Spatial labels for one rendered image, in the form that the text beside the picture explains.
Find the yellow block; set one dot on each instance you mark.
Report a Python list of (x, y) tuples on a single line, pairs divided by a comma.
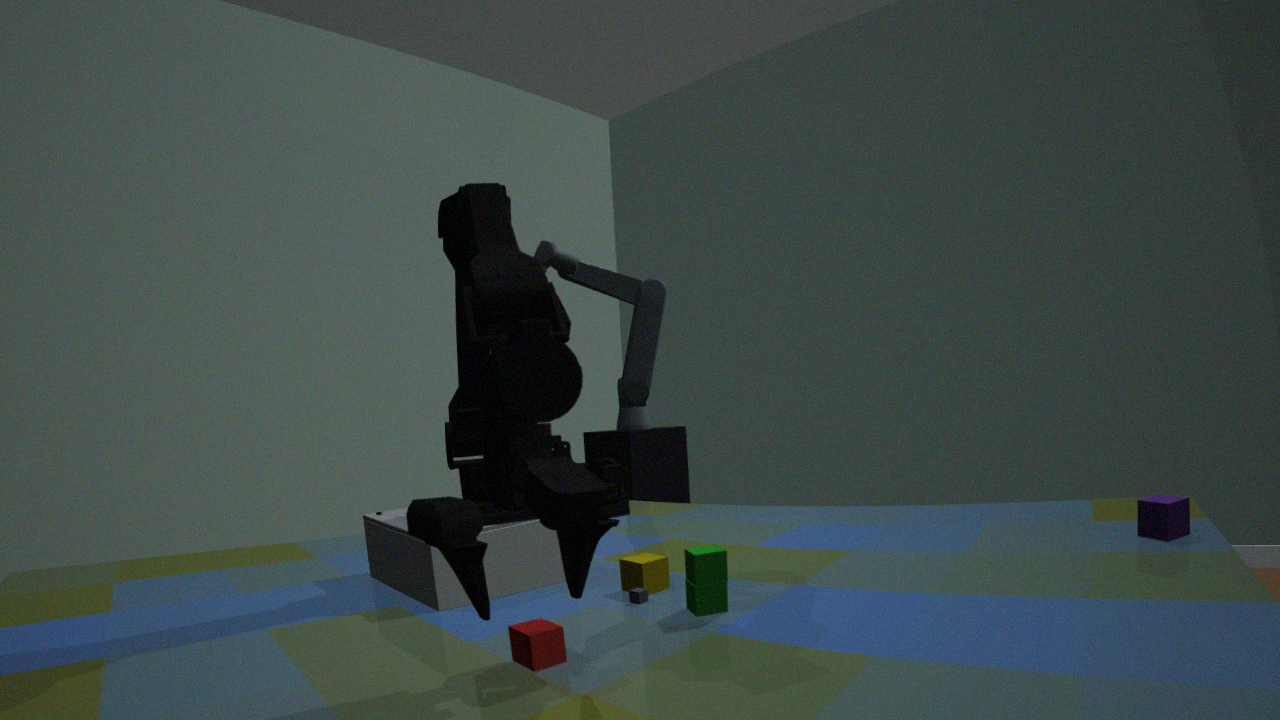
[(647, 571)]

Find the green block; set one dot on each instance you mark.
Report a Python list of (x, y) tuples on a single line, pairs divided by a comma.
[(706, 565), (706, 599)]

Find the red block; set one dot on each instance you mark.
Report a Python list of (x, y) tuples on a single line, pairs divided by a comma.
[(537, 644)]

